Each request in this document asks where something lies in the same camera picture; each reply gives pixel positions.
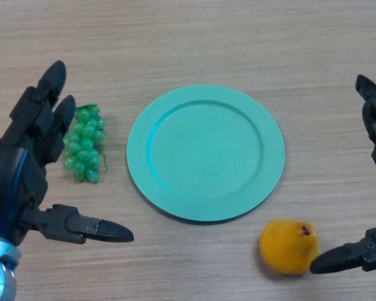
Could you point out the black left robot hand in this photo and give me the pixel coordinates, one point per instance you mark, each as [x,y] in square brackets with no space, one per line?
[12,175]

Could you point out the yellow pear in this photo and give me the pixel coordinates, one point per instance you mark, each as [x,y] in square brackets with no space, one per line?
[285,247]

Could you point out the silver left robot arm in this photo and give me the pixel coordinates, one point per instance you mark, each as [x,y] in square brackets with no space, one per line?
[0,272]

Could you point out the green round plate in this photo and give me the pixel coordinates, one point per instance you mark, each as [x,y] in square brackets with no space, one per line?
[203,156]

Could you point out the green grape bunch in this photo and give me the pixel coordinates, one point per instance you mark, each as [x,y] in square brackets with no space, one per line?
[84,147]

